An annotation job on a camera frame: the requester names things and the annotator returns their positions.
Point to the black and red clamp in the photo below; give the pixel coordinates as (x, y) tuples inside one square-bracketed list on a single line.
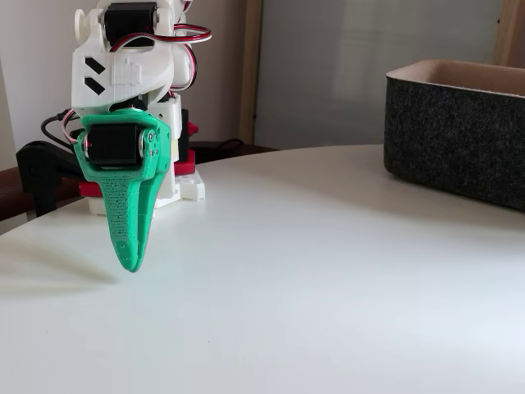
[(37, 172), (184, 135)]

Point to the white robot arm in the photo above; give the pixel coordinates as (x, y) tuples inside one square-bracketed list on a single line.
[(123, 74)]

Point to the beige wooden door frame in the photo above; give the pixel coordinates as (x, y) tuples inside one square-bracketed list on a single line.
[(250, 61)]

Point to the green gripper with motor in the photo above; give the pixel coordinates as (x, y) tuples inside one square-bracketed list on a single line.
[(116, 144)]

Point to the dark grey felt basket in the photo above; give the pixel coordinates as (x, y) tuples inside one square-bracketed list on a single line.
[(451, 143)]

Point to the yellow sticker marked F5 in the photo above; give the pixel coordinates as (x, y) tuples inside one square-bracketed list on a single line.
[(175, 149)]

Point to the light wooden post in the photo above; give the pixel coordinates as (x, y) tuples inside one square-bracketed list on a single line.
[(510, 28)]

